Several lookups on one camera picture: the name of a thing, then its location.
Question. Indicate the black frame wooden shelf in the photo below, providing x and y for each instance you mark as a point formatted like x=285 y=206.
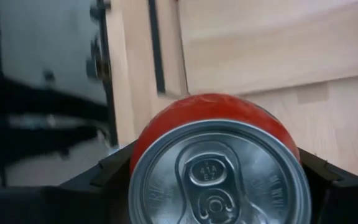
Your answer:
x=275 y=46

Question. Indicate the orange Fanta can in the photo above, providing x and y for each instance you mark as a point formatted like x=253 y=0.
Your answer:
x=216 y=174

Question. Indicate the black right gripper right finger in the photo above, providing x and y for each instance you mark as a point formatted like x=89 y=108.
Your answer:
x=346 y=202

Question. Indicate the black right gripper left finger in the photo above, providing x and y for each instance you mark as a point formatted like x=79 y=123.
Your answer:
x=73 y=202

